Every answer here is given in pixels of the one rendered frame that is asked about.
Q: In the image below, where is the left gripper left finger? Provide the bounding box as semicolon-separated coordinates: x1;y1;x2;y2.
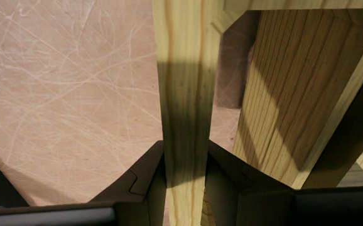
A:
0;140;167;226

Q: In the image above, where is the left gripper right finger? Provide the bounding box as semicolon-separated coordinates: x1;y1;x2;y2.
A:
204;140;363;226

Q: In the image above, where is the wooden maze board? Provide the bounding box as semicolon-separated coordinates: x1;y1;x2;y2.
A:
152;0;363;226

